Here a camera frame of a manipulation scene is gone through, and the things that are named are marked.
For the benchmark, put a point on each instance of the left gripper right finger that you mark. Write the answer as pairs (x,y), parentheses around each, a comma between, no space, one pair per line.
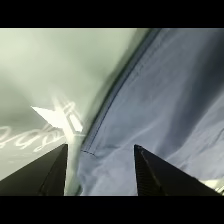
(160,180)

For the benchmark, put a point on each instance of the blue shirt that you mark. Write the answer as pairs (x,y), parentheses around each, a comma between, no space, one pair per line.
(160,100)

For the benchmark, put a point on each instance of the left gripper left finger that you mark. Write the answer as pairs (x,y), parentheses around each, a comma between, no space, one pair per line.
(46,176)

